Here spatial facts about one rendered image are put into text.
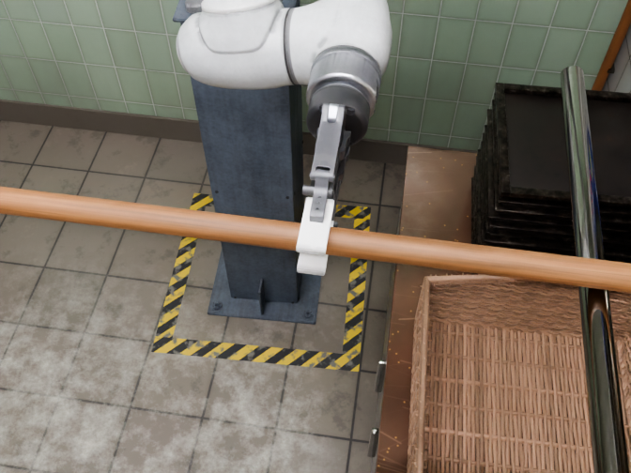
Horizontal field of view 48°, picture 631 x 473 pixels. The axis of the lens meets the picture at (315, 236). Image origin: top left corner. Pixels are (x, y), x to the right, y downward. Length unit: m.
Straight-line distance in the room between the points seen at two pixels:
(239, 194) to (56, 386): 0.77
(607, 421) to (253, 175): 1.11
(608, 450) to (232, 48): 0.64
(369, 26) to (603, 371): 0.49
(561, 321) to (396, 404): 0.35
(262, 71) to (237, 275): 1.12
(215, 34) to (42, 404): 1.36
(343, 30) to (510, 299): 0.65
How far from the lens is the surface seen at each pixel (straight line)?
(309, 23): 0.94
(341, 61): 0.87
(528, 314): 1.38
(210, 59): 0.97
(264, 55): 0.94
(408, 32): 2.09
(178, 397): 1.99
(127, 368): 2.06
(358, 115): 0.84
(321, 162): 0.74
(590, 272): 0.76
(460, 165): 1.68
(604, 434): 0.72
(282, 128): 1.51
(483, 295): 1.32
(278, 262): 1.91
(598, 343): 0.76
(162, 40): 2.28
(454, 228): 1.55
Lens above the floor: 1.80
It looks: 54 degrees down
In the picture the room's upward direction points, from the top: straight up
